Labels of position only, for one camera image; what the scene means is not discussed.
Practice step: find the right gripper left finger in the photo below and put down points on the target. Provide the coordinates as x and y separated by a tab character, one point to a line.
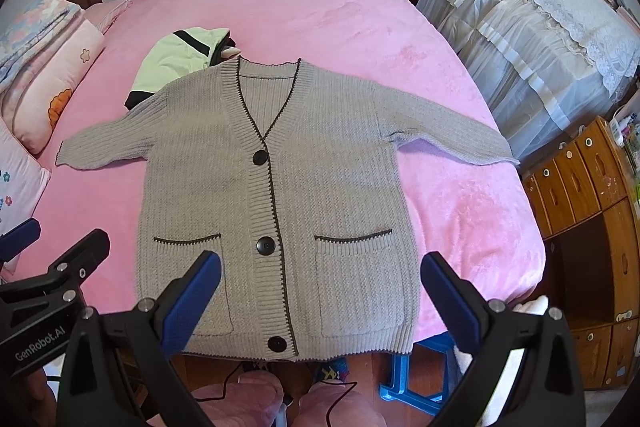
94	390

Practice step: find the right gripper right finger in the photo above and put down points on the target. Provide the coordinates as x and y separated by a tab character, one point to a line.
547	390

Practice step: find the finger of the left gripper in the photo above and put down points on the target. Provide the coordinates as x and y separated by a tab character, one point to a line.
67	273
15	241

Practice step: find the grey knit cardigan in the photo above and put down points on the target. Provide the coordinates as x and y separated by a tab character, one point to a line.
289	173

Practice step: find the white pink floral pillow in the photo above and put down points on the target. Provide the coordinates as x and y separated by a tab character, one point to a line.
22	181

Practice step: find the pink fuzzy slipper left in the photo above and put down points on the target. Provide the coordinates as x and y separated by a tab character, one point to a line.
251	399

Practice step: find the pink fuzzy slipper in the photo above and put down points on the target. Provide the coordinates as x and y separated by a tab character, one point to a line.
251	399
331	403

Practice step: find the pink cartoon pillow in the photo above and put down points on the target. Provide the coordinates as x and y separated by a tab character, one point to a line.
34	103

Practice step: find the pink bed sheet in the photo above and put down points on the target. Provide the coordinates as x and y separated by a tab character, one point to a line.
478	217

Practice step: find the pink fuzzy slipper right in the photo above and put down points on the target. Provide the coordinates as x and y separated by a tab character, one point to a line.
331	403

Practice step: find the brown wooden drawer cabinet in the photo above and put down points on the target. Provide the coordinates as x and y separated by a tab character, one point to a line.
585	203

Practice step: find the folded floral quilt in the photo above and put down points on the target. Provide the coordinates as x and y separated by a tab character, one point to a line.
32	32

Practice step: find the green black folded garment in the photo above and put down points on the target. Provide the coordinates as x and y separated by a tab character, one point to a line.
179	54

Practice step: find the white lace covered furniture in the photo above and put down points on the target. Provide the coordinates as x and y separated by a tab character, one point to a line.
543	67

